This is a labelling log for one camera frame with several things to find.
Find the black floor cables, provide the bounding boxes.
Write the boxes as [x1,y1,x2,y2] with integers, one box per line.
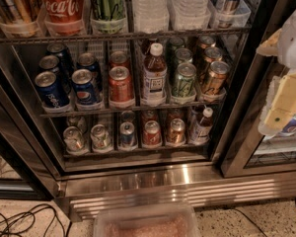
[0,203,73,237]

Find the clear water bottle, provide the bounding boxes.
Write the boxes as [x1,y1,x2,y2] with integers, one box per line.
[168,0,210,31]
[132,0,169,34]

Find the brown tea bottle white cap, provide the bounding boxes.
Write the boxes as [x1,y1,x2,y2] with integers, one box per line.
[142,42,167,100]

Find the orange can bottom shelf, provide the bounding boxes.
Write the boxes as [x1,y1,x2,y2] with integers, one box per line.
[167,118,185,144]

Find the tea bottle bottom shelf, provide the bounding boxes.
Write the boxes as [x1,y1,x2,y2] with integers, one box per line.
[189,108,213,145]

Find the clear water bottle left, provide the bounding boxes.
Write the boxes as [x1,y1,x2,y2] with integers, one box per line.
[132,0,169,34]

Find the clear water bottle right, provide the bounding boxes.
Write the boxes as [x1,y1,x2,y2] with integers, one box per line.
[168,0,210,31]

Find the blue pepsi can rear left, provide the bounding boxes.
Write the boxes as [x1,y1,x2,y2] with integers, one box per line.
[46,42,74,71]

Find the red can bottom shelf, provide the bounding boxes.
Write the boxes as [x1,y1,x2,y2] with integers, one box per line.
[143,120,161,145]

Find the red coca-cola can top shelf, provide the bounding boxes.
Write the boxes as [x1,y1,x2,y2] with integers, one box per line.
[41,0,84,36]

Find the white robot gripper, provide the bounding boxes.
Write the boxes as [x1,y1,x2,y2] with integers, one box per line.
[256,10,296,136]

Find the stainless fridge base grille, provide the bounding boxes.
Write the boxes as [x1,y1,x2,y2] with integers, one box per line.
[55,164,296,221]

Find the blue pepsi can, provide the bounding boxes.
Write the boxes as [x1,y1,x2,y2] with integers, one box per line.
[35,71,69,108]
[46,42,74,71]
[38,54,68,87]
[72,69,99,105]
[77,52,102,84]

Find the blue can bottom shelf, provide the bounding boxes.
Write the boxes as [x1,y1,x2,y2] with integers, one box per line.
[119,122,135,147]

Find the green can top shelf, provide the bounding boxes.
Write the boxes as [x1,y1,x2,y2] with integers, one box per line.
[91,0,126,34]

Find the red soda can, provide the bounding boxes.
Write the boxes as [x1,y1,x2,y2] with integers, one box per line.
[109,66,133,102]
[109,50,130,69]

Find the red soda can rear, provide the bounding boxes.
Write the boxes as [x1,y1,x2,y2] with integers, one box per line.
[109,50,130,69]

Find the red soda can front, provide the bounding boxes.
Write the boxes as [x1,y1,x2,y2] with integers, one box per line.
[109,66,133,102]

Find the clear plastic bin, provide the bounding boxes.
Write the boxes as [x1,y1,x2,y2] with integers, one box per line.
[93,202,200,237]

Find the green soda can rear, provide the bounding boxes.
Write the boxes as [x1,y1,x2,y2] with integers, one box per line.
[166,37,185,59]

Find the blue can right fridge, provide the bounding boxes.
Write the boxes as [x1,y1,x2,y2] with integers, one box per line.
[279,114,296,136]

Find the green soda can front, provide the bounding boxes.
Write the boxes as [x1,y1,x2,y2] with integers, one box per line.
[172,62,196,98]

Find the gold soda can front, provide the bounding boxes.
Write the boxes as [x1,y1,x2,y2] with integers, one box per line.
[201,61,230,95]

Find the gold soda can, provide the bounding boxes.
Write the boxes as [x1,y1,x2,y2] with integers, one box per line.
[195,36,216,54]
[200,46,223,72]
[201,61,230,95]

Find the blue pepsi can front centre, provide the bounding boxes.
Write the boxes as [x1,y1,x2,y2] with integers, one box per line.
[72,69,99,105]

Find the green soda can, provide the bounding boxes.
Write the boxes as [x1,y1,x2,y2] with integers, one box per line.
[166,37,185,59]
[174,47,192,69]
[172,62,196,98]

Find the blue pepsi can rear centre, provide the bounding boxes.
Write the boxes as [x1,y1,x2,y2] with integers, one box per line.
[77,52,102,84]

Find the gold soda can rear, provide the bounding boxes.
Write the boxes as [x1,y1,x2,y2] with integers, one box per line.
[195,36,216,54]

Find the blue pepsi can front left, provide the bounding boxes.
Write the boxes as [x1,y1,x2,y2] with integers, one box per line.
[35,71,69,108]

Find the silver can bottom far left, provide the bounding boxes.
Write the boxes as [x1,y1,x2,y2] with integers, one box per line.
[63,126,85,152]

